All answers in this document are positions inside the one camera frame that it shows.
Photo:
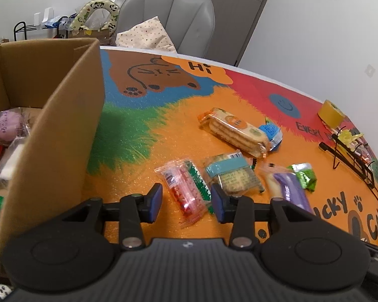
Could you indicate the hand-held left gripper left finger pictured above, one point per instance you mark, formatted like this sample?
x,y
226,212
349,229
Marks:
x,y
156,201

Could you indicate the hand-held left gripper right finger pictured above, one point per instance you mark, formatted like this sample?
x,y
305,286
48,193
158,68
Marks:
x,y
216,204

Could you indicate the clear red green candy packet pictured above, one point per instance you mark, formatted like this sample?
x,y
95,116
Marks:
x,y
184,188

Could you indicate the teal band cookie packet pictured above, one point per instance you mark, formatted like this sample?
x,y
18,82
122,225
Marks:
x,y
231,174

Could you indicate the purple snack packet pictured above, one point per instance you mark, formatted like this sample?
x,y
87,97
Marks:
x,y
289,185

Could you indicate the long orange biscuit packet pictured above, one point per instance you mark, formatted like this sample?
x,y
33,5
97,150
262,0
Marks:
x,y
233,130

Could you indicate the blue label snack packet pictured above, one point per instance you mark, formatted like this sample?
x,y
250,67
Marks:
x,y
271,132

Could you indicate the bright green snack packet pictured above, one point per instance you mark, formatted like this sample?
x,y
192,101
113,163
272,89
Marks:
x,y
305,177

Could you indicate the brown cardboard box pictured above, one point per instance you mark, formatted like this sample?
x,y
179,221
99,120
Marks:
x,y
60,132

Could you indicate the white cake packet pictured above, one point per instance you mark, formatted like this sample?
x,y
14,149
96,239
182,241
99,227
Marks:
x,y
9,163

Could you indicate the purple round pastry packet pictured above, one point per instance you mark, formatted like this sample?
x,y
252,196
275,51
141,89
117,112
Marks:
x,y
6,125

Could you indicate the colourful cat print table mat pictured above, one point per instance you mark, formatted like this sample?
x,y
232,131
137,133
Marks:
x,y
176,113

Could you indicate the yellow tape roll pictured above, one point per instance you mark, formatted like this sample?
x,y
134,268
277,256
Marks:
x,y
329,111

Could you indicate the clear bag of small items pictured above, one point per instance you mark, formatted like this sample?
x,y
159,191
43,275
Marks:
x,y
362,154

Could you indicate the cream dotted cushion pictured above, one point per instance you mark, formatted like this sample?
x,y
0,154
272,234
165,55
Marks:
x,y
145,36

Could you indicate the brown box with yellow tape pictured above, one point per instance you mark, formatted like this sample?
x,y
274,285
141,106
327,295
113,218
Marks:
x,y
104,36

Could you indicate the grey door with black lock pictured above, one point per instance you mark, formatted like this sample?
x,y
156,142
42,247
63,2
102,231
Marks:
x,y
233,22

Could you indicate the grey upholstered chair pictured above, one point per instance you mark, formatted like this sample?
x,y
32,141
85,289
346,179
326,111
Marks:
x,y
176,15

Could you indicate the blue plastic bag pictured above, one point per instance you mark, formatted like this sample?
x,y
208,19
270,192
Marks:
x,y
58,22

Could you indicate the white plastic object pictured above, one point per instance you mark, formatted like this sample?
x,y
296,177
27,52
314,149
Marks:
x,y
44,17

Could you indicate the black metal shoe rack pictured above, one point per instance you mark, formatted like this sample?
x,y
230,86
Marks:
x,y
19,25

